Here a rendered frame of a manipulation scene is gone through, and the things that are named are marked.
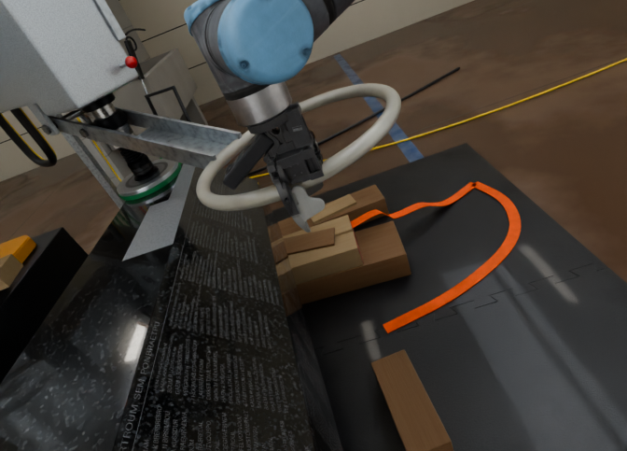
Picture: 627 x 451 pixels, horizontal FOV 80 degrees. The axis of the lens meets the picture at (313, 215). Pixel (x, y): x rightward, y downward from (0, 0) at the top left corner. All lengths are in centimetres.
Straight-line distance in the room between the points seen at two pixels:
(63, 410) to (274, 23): 65
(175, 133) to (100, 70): 24
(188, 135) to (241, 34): 80
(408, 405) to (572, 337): 59
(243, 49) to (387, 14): 537
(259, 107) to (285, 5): 18
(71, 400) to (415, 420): 85
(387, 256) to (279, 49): 129
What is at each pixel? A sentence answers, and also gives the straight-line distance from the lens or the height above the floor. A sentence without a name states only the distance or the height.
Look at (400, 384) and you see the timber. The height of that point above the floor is 13.
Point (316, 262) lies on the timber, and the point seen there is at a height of 23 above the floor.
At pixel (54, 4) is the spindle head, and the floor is 133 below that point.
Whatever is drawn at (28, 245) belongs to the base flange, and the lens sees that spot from 162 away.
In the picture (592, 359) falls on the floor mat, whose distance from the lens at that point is 148.
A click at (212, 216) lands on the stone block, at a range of 109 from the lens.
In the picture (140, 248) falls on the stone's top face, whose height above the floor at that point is 81.
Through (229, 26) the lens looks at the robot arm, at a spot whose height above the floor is 121.
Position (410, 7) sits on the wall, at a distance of 583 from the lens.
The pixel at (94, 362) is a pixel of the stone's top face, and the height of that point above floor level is 81.
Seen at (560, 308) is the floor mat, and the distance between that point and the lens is 157.
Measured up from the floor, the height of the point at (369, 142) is 95.
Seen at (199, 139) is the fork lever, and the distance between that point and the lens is 115.
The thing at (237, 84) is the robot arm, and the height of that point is 113.
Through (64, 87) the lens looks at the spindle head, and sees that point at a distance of 119.
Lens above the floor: 124
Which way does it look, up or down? 34 degrees down
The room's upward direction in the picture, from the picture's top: 22 degrees counter-clockwise
